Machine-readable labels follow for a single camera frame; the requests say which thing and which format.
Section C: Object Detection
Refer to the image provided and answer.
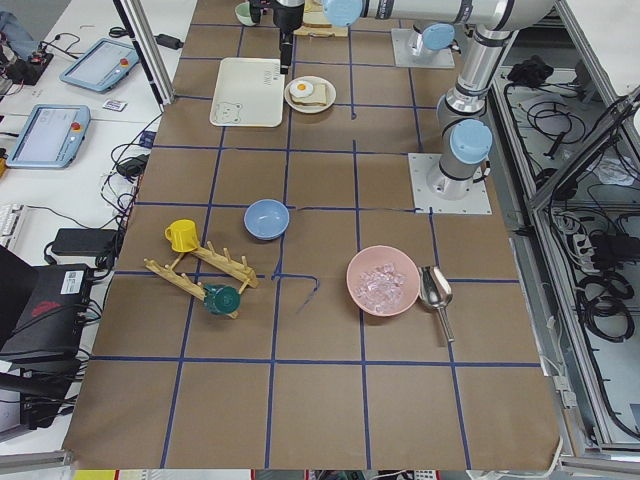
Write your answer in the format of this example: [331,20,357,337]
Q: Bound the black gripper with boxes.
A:
[272,0,304,74]

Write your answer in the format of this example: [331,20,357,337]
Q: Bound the white round plate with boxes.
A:
[284,76,337,114]

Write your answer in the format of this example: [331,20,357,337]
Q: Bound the bread slice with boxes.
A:
[290,83,327,106]
[303,1,331,28]

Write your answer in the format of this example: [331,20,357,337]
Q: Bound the wooden cutting board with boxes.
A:
[294,21,348,38]

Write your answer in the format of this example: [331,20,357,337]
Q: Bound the fried egg toy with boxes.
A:
[289,80,314,98]

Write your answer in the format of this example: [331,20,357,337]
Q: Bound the light green bowl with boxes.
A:
[235,1,262,26]

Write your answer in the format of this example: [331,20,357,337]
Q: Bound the white rectangular bear tray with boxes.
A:
[209,57,285,127]

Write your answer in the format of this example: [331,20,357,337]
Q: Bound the small charger brick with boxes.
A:
[155,34,184,50]

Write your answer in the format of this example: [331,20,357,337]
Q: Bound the blue bowl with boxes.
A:
[244,199,290,240]

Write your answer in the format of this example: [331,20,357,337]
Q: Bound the far teach pendant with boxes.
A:
[59,38,139,93]

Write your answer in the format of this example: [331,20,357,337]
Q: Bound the teach pendant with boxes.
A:
[59,38,139,93]
[6,104,91,169]

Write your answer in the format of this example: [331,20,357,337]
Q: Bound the yellow mug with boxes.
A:
[164,219,200,253]

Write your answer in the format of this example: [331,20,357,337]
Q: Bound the wooden dish rack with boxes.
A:
[143,240,261,320]

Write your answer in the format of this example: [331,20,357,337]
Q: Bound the near teach pendant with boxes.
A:
[6,104,91,169]

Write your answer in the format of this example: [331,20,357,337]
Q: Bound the pink bowl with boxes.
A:
[346,245,420,317]

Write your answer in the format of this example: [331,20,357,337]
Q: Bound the clear ice cubes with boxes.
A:
[355,263,406,313]

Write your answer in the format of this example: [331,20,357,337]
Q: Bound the dark green mug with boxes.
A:
[203,284,241,315]

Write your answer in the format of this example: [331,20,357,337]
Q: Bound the metal scoop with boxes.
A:
[419,265,455,343]

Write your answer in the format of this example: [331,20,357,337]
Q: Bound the black power adapter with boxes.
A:
[51,228,116,257]

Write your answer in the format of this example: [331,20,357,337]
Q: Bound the white keyboard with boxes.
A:
[0,203,27,250]

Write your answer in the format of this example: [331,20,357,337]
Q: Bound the black computer box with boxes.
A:
[1,247,96,371]

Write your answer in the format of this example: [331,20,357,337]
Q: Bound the aluminium frame post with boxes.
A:
[113,0,175,107]

